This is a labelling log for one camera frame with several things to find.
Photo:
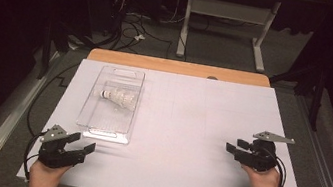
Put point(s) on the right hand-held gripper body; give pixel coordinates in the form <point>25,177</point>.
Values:
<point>260,157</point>

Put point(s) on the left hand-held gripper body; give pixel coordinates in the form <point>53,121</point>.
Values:
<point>55,155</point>

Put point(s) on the clear plastic tray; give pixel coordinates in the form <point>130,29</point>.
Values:
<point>106,117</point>

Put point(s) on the person's left hand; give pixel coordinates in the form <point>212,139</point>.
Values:
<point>44,180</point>

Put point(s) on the person's right hand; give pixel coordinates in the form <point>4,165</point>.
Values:
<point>263,184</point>

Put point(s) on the white table cover sheet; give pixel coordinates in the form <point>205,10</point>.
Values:
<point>177,159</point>

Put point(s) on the dark round table grommet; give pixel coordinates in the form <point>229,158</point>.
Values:
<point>212,78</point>

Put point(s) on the black metal stand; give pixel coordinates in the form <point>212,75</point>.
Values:
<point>316,103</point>
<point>46,54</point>

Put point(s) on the white plug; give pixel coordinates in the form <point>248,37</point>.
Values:
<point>139,37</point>

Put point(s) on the dark computer tower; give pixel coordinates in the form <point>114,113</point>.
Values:
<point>104,2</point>

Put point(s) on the white metal desk frame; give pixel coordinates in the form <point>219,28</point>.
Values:
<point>228,10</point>

